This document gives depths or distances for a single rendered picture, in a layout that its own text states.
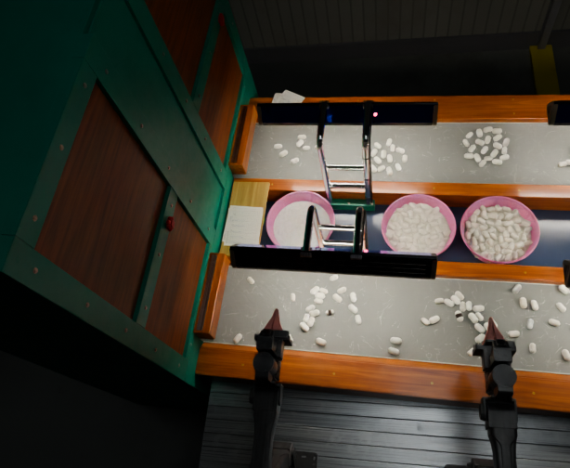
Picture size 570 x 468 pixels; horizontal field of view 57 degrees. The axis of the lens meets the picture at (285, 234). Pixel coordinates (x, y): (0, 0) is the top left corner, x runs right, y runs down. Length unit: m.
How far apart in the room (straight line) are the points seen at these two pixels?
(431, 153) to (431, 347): 0.78
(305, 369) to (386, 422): 0.32
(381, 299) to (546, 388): 0.58
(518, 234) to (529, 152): 0.35
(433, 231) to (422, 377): 0.54
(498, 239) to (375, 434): 0.81
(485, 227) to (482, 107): 0.53
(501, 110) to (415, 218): 0.58
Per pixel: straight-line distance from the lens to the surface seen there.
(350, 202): 2.10
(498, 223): 2.06
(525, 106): 2.35
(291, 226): 2.06
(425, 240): 2.00
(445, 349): 1.87
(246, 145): 2.15
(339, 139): 2.24
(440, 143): 2.23
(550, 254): 2.13
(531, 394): 1.86
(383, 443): 1.88
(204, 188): 1.91
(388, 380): 1.81
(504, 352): 1.44
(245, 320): 1.94
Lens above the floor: 2.54
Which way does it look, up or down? 62 degrees down
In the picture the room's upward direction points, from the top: 20 degrees counter-clockwise
